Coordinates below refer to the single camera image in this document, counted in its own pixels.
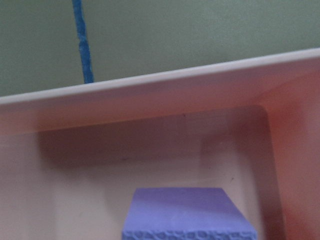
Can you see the purple foam block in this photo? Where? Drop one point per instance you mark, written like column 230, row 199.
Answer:
column 185, row 213

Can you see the pink plastic bin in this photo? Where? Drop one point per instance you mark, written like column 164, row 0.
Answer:
column 72, row 157

